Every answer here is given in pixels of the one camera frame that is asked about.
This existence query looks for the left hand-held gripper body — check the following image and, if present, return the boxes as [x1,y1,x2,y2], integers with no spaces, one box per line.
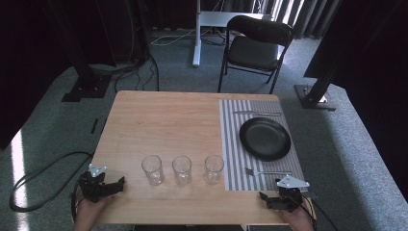
[78,163,113,204]

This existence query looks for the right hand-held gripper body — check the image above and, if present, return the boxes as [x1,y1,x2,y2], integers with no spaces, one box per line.
[274,174,311,214]

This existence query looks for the person's left hand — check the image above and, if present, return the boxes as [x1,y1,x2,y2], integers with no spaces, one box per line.
[73,193,115,231]

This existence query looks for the person's right hand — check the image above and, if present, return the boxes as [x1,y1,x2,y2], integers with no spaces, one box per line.
[284,196,318,231]

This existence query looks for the silver fork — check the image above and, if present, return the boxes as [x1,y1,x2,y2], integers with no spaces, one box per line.
[244,167,293,177]

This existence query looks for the clear drinking glass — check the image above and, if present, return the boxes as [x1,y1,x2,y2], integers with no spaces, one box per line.
[140,155,166,187]
[171,155,193,187]
[203,154,225,186]

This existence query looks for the grey striped placemat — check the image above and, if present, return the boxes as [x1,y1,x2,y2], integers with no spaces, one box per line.
[218,98,308,193]

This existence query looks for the black round plate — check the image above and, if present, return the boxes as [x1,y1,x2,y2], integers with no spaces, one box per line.
[239,116,293,162]

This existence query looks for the small black floor strip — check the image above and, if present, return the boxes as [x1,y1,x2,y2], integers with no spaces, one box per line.
[89,117,99,136]

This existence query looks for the silver table knife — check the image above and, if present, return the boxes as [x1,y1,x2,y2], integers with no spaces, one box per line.
[233,110,283,117]

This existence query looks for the black metal stand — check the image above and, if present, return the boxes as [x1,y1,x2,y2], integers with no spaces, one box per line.
[47,0,114,103]
[293,47,345,112]

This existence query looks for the black folding chair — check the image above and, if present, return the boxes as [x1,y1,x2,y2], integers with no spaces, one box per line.
[217,14,294,95]

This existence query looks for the grey curtain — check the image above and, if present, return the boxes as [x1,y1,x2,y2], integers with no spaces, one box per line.
[249,0,343,40]

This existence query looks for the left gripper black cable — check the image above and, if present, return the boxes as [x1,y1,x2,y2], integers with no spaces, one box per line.
[70,181,86,223]

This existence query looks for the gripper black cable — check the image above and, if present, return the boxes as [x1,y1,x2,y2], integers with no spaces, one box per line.
[288,193,339,231]
[70,181,86,223]

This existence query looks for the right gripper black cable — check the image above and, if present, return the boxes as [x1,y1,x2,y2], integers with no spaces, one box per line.
[288,193,339,231]

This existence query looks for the thick black floor cable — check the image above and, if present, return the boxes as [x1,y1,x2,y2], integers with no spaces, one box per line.
[9,151,94,214]

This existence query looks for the thin black floor cables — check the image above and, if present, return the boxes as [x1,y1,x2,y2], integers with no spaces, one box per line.
[113,53,161,92]

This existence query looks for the white floor cable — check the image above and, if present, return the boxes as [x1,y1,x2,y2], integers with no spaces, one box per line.
[150,28,197,47]

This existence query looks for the white desk frame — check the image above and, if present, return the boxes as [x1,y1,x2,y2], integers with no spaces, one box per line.
[191,0,273,68]

